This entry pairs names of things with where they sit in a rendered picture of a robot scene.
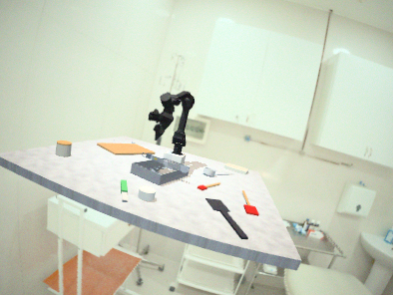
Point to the light wooden board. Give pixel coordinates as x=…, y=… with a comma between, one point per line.
x=124, y=149

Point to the grey roasting tin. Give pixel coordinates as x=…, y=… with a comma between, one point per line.
x=156, y=172

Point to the white jar with orange lid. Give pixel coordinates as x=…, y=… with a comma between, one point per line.
x=63, y=148

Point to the white short cylinder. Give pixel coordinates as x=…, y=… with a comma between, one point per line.
x=146, y=193

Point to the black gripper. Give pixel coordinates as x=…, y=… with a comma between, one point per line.
x=165, y=120

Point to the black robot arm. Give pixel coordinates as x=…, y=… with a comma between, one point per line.
x=169, y=101

